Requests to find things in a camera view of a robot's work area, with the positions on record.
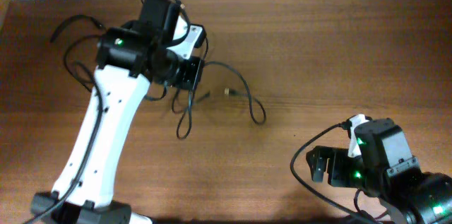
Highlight black left camera cable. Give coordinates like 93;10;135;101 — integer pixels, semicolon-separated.
20;0;209;224

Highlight thin black gold-tip cable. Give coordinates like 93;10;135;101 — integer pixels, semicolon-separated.
203;61;267;126

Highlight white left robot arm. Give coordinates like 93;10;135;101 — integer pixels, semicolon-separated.
31;0;206;223

